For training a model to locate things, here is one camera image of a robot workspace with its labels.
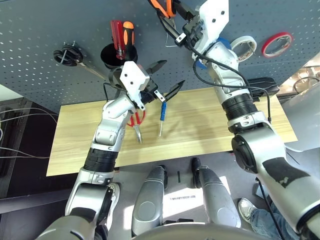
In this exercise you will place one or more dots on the blue tape roll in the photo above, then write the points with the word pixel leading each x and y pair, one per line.
pixel 201 65

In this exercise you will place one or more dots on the silver robot left leg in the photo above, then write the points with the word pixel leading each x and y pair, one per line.
pixel 147 200

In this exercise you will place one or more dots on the grey robot torso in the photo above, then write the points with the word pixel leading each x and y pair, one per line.
pixel 195 233

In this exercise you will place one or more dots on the silver robot leg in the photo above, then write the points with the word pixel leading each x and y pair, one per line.
pixel 215 195
pixel 147 200

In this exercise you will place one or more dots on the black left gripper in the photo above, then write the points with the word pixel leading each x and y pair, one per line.
pixel 150 92

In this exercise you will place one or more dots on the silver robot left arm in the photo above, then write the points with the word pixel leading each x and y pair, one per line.
pixel 110 135

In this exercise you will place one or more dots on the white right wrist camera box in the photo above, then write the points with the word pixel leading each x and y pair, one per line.
pixel 215 20

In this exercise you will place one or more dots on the blue jeans leg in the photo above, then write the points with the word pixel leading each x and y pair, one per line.
pixel 265 222

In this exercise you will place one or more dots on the grey foot pedal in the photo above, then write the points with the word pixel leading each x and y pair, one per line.
pixel 258 191

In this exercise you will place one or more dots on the silver robot right leg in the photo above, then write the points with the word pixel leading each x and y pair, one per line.
pixel 215 195

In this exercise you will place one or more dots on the white perforated sneaker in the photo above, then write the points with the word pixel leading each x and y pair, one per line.
pixel 115 195

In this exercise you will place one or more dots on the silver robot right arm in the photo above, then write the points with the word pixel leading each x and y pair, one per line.
pixel 257 150

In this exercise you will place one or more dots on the silver metal peg hook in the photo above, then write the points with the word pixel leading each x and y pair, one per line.
pixel 283 40
pixel 250 49
pixel 65 53

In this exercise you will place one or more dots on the black cup holder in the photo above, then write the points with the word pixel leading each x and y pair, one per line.
pixel 110 53

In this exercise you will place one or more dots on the orange black pliers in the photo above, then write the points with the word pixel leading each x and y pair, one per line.
pixel 162 8

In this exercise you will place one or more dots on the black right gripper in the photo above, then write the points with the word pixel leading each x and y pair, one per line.
pixel 193 32

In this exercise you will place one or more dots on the grey pegboard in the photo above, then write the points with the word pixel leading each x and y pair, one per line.
pixel 62 20

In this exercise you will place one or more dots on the red tape roll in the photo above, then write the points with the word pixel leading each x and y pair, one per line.
pixel 275 35

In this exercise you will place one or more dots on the white paper sheet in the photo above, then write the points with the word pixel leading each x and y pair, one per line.
pixel 182 202

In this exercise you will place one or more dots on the white grey sneaker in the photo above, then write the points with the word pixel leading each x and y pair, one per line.
pixel 246 207

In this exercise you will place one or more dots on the white machine housing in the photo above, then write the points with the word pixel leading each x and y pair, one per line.
pixel 307 117

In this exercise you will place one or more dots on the black floor tape strip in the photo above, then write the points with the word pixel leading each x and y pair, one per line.
pixel 178 177

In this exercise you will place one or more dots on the white tape roll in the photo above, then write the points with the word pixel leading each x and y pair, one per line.
pixel 243 38

